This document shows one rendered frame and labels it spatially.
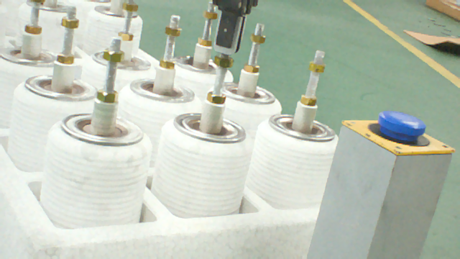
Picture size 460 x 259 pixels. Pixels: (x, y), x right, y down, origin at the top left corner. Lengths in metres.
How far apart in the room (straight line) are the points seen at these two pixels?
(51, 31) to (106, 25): 0.10
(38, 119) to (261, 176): 0.24
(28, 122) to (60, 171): 0.11
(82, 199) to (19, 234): 0.06
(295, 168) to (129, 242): 0.21
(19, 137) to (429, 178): 0.41
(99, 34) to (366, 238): 0.72
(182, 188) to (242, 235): 0.07
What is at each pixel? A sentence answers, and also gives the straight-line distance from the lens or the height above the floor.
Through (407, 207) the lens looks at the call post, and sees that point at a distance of 0.59.
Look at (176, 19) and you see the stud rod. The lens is 0.77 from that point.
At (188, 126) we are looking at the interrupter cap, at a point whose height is 0.25.
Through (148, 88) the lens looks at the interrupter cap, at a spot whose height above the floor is 0.25.
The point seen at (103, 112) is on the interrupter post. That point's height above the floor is 0.27.
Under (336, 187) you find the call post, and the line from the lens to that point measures 0.61.
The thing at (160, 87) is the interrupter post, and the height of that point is 0.26.
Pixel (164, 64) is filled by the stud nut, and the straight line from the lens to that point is 0.78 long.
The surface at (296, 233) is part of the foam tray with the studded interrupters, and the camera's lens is 0.72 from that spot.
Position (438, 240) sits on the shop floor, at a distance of 1.24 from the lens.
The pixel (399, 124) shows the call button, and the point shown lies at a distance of 0.58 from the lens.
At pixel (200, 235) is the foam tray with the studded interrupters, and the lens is 0.65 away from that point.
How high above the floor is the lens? 0.47
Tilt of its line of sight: 18 degrees down
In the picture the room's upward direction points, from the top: 12 degrees clockwise
